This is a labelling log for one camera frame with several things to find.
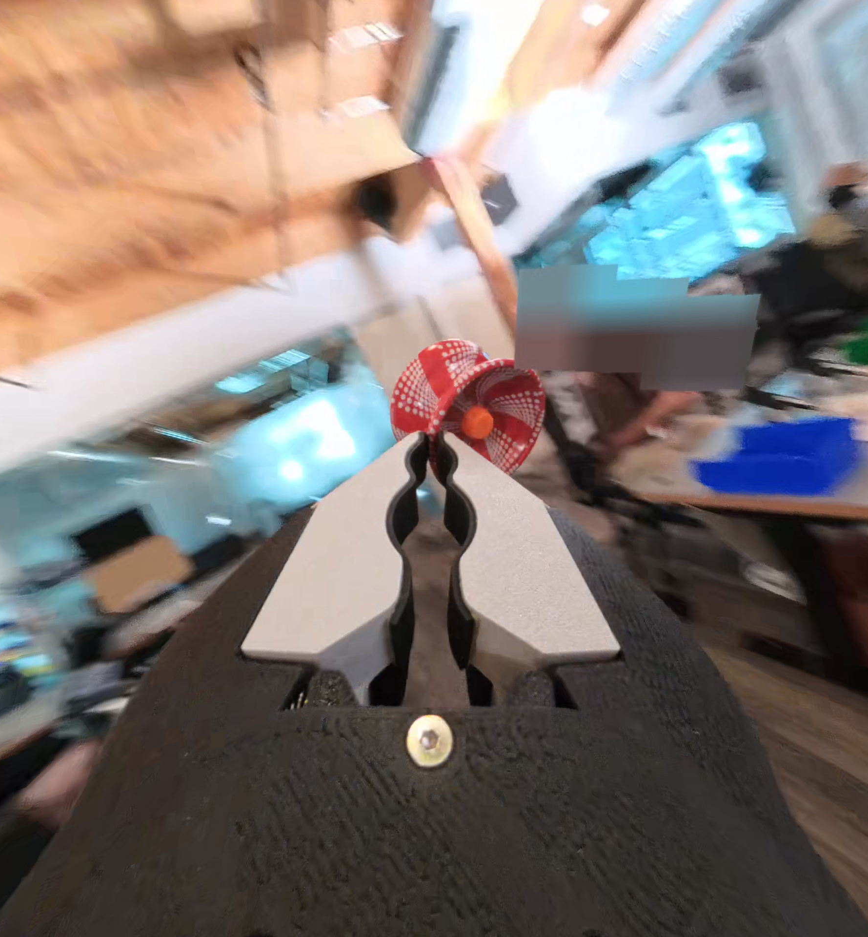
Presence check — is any grey work table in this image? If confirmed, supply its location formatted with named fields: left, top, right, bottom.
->
left=610, top=396, right=868, bottom=674

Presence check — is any black monitor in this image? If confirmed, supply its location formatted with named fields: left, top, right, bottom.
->
left=71, top=507, right=154, bottom=560

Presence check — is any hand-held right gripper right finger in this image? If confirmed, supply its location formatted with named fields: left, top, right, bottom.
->
left=442, top=435, right=624, bottom=689

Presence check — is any cardboard box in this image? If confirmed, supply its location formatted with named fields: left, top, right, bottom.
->
left=822, top=528, right=868, bottom=682

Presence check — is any wooden post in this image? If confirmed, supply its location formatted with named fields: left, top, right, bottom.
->
left=427, top=154, right=520, bottom=345

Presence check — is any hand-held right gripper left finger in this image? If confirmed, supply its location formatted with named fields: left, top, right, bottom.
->
left=241, top=432, right=429, bottom=692

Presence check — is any tan chair back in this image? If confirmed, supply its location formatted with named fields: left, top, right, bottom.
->
left=86, top=535, right=196, bottom=616

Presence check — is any large blue parts bin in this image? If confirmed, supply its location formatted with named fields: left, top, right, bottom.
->
left=693, top=418, right=862, bottom=496

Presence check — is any red white yo-yo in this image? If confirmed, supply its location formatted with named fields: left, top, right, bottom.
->
left=390, top=340, right=547, bottom=474

